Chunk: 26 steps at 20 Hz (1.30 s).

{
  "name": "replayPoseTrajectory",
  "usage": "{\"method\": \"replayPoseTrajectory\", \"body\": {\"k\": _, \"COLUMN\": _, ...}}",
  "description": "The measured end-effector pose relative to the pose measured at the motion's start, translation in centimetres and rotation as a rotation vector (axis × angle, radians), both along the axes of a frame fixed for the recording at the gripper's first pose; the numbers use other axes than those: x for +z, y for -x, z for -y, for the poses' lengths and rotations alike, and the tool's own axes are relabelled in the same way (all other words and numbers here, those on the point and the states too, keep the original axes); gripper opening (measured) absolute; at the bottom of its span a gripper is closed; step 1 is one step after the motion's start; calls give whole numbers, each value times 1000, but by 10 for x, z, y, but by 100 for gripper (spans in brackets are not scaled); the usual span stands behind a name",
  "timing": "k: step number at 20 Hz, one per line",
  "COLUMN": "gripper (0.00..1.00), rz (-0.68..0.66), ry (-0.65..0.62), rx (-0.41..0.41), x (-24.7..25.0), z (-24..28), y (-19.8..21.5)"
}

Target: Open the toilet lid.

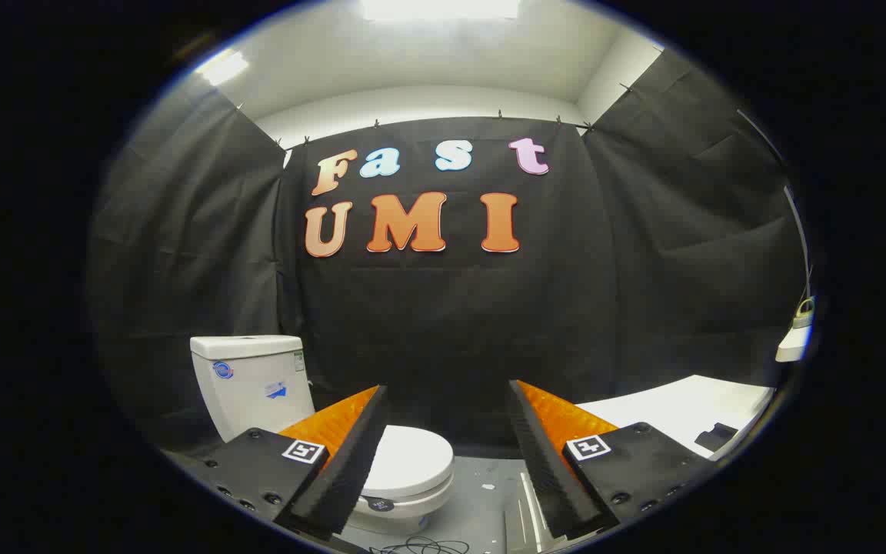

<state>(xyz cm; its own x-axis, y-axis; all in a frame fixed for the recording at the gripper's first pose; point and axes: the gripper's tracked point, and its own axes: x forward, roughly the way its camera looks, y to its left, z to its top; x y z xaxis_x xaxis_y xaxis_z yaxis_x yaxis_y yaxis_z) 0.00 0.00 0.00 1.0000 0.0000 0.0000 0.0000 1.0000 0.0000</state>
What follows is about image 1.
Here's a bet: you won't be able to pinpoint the white toilet lid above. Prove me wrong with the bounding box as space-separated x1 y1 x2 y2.
362 426 455 499

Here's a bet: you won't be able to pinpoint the white panel door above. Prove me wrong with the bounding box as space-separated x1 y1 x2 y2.
575 375 776 461

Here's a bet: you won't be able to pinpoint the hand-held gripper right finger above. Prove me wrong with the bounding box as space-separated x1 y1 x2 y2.
506 379 719 541

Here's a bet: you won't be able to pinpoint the tangled black cables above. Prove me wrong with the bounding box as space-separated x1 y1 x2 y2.
370 536 471 554

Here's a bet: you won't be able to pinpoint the white wall fixture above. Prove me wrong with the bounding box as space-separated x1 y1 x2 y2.
775 296 815 363

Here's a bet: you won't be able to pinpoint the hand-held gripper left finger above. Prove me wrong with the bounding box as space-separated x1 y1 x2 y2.
162 385 391 543

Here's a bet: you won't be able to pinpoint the black backdrop cloth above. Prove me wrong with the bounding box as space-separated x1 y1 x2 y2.
88 50 809 462

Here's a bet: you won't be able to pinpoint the ceiling light panel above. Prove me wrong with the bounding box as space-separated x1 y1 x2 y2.
195 49 251 87
358 0 522 22

